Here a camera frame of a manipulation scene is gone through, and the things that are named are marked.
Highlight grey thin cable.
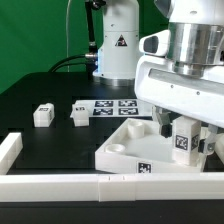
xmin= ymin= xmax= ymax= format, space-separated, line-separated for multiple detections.
xmin=65 ymin=0 xmax=73 ymax=73

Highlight black cables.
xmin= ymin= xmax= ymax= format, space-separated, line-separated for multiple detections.
xmin=48 ymin=53 xmax=100 ymax=73

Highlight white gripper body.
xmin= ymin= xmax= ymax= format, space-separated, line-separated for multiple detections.
xmin=135 ymin=55 xmax=224 ymax=128

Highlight white marker sheet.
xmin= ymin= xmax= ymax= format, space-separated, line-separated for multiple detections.
xmin=70 ymin=99 xmax=152 ymax=117

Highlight white square tabletop tray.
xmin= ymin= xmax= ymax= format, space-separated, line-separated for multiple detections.
xmin=94 ymin=118 xmax=224 ymax=175

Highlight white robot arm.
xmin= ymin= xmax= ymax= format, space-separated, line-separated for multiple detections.
xmin=135 ymin=0 xmax=224 ymax=154

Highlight white U-shaped fence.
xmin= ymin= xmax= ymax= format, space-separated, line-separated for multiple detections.
xmin=0 ymin=133 xmax=224 ymax=202

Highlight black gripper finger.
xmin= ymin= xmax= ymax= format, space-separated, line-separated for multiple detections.
xmin=200 ymin=124 xmax=220 ymax=155

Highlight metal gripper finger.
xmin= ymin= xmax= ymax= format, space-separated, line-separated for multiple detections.
xmin=152 ymin=106 xmax=172 ymax=138

